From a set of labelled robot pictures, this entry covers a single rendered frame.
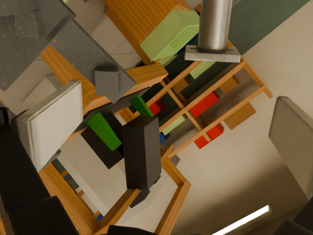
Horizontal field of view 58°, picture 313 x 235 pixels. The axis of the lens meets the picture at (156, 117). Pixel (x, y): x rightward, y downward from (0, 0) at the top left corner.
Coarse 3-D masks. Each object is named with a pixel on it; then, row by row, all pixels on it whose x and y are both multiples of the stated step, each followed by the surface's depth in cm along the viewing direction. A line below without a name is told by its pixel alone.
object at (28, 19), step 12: (0, 0) 29; (12, 0) 29; (24, 0) 31; (36, 0) 34; (0, 12) 30; (12, 12) 30; (24, 12) 31; (36, 12) 34; (24, 24) 34; (36, 24) 34; (24, 36) 34; (36, 36) 34
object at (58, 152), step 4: (0, 104) 41; (12, 112) 41; (12, 116) 41; (56, 152) 43; (60, 152) 44; (52, 156) 44; (56, 156) 43; (48, 160) 44; (52, 160) 44; (48, 164) 44
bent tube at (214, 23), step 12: (204, 0) 27; (216, 0) 26; (228, 0) 27; (204, 12) 27; (216, 12) 27; (228, 12) 27; (204, 24) 28; (216, 24) 27; (228, 24) 28; (204, 36) 28; (216, 36) 28; (192, 48) 30; (204, 48) 29; (216, 48) 28; (228, 48) 30; (204, 60) 28; (216, 60) 28; (228, 60) 28
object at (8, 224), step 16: (0, 112) 12; (0, 128) 12; (0, 144) 11; (16, 144) 11; (0, 160) 10; (16, 160) 10; (0, 176) 9; (16, 176) 9; (32, 176) 9; (0, 192) 8; (16, 192) 8; (32, 192) 8; (0, 208) 10; (16, 208) 7; (32, 208) 7; (48, 208) 7; (64, 208) 7; (16, 224) 7; (32, 224) 7; (48, 224) 7; (64, 224) 7
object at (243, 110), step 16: (192, 64) 551; (208, 64) 550; (240, 64) 523; (176, 80) 569; (224, 80) 539; (256, 80) 525; (160, 96) 592; (176, 96) 587; (208, 96) 567; (272, 96) 523; (192, 112) 582; (240, 112) 556; (160, 128) 605; (208, 128) 572; (224, 128) 607; (160, 144) 624; (176, 160) 640
